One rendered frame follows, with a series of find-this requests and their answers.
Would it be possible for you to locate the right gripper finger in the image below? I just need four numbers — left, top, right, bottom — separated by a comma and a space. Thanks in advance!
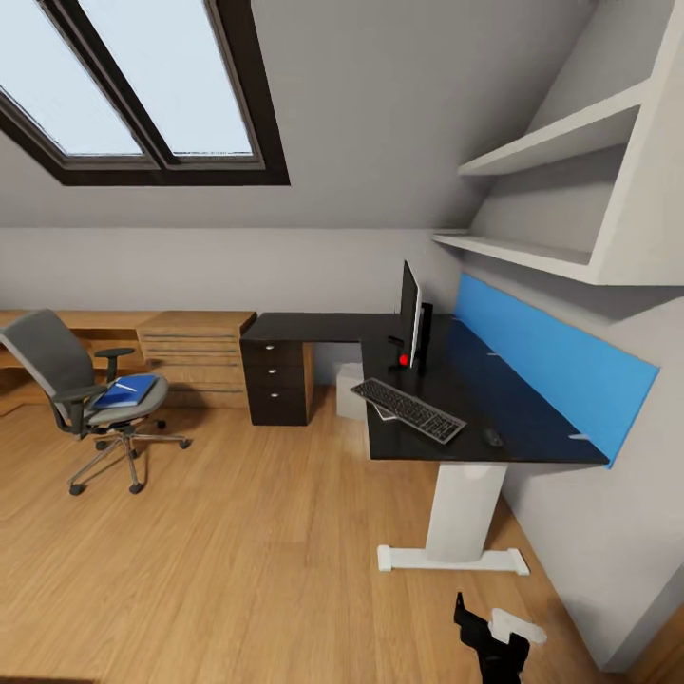
454, 592, 470, 627

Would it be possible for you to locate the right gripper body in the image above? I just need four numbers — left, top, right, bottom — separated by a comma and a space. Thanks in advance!
460, 611, 529, 674

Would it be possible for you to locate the mouse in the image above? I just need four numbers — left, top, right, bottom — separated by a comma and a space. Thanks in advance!
482, 428, 503, 447

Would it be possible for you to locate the swivel chair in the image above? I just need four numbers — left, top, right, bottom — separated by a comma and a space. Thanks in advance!
0, 308, 189, 496

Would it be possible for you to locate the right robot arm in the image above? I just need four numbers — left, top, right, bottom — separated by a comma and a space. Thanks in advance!
454, 592, 546, 684

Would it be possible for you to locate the folder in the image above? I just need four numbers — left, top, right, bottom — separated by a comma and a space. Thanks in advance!
95, 374, 156, 409

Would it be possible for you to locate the monitor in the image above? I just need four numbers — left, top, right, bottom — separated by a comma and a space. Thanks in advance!
388, 261, 433, 368

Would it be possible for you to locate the keyboard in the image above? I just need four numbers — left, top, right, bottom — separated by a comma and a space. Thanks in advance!
350, 378, 466, 445

